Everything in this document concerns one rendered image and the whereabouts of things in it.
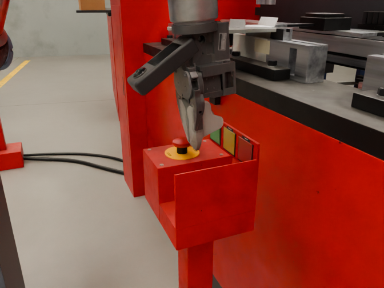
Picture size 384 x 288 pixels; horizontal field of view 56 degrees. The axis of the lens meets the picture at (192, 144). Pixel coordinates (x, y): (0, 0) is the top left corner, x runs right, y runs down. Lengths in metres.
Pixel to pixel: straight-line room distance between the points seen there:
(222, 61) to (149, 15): 1.33
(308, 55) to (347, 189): 0.37
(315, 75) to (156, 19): 1.11
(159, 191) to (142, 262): 1.00
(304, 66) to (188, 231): 0.53
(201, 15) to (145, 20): 1.35
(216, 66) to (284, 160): 0.37
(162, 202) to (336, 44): 0.79
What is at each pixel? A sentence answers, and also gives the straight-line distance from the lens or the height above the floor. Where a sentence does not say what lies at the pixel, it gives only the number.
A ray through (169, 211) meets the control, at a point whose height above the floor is 0.71.
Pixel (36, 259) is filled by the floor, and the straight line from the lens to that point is 1.82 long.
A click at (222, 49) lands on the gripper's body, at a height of 1.00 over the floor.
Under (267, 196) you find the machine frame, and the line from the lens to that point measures 0.96.
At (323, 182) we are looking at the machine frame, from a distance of 0.77.
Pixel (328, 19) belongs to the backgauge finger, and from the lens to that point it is 1.23.
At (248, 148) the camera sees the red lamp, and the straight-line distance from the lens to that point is 0.66.
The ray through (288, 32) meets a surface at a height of 0.99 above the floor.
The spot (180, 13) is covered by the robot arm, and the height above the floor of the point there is 1.05.
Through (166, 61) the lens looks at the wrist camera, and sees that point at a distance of 0.54.
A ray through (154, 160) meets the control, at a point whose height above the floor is 0.78.
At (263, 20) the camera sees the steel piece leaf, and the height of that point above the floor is 1.02.
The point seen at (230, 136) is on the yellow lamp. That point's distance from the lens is 0.71.
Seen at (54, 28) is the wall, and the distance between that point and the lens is 8.20.
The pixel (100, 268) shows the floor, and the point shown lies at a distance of 1.68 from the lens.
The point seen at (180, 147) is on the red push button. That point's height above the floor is 0.80.
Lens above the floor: 1.07
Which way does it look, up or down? 22 degrees down
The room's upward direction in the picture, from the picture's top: straight up
